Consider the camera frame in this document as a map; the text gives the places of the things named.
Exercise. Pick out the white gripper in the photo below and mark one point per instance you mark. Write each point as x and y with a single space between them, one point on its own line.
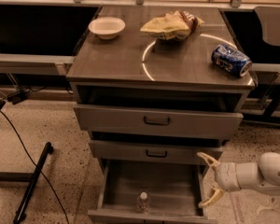
226 175

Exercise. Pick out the clear plastic water bottle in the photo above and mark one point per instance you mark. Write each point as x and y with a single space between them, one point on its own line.
143 201

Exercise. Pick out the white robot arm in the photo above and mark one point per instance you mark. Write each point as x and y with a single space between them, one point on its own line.
262 176

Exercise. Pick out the grey open bottom drawer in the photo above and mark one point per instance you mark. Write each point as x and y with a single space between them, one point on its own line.
175 191

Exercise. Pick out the grey drawer cabinet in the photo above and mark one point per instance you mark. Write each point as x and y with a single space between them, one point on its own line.
136 70

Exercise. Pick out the grey middle drawer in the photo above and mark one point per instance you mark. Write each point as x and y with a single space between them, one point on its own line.
125 151

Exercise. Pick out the grey top drawer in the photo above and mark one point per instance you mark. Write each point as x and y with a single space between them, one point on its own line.
157 122

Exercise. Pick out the blue soda can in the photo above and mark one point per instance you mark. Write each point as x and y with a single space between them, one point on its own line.
231 60

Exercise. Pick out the yellow chip bag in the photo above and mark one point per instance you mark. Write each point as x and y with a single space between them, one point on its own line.
177 25

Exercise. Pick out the grey chair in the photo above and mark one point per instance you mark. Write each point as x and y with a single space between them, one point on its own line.
270 24

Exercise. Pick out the white bowl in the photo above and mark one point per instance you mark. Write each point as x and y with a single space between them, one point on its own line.
107 28

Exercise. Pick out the black stand leg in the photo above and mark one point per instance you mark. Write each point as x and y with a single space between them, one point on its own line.
32 180

